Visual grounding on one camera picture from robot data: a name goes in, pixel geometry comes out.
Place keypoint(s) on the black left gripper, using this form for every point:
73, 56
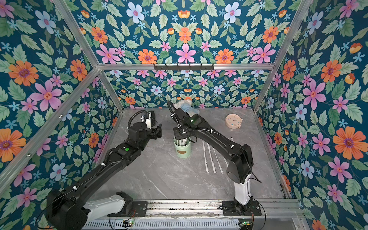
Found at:
155, 136

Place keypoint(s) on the beige round alarm clock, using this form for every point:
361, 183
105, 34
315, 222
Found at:
233, 121

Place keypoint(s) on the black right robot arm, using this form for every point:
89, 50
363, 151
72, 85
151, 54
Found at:
239, 157

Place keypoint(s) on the white teddy bear blue shirt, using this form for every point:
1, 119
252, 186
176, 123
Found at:
186, 106

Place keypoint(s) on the black wall hook rail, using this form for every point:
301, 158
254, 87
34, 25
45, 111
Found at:
183, 67

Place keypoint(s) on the bundle of wrapped straws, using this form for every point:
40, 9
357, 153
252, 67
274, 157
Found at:
182, 142

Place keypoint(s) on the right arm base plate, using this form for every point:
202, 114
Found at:
234, 208

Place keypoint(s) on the green metal straw cup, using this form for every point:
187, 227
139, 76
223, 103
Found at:
182, 152

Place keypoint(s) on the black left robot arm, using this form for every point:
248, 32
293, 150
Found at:
71, 208

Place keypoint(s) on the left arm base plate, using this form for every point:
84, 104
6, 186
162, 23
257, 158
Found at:
132, 209

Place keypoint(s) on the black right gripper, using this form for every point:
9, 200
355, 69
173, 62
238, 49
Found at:
175, 115

